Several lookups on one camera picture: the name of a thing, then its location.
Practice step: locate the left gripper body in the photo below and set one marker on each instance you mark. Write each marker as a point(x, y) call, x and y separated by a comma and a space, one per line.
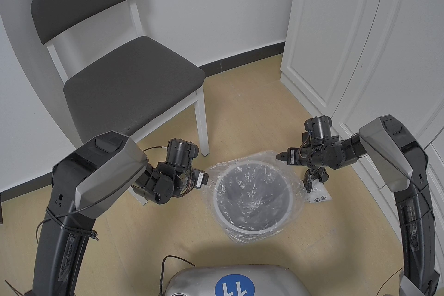
point(199, 180)

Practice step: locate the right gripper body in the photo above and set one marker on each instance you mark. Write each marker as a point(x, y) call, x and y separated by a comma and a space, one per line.
point(303, 156)

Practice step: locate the black plastic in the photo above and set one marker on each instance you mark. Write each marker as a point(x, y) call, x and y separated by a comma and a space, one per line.
point(315, 176)

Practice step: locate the clear plastic bag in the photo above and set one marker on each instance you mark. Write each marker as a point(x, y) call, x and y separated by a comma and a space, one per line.
point(298, 190)

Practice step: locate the clear printed wrapper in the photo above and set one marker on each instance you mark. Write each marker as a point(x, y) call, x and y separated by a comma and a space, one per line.
point(319, 197)

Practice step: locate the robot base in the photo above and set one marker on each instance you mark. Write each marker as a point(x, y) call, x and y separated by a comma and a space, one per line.
point(208, 280)

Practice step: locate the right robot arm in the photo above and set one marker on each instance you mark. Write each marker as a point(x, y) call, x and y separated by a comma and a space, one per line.
point(392, 156)

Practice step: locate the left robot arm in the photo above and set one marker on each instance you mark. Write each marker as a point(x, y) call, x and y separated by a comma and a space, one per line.
point(104, 162)

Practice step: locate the white trash bin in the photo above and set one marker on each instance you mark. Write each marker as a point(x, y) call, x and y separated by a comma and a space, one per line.
point(222, 214)

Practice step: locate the white chair dark grey cushions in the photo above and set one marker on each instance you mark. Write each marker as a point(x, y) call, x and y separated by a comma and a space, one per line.
point(131, 97)

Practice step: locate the white wardrobe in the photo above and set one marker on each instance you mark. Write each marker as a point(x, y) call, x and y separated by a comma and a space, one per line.
point(347, 45)

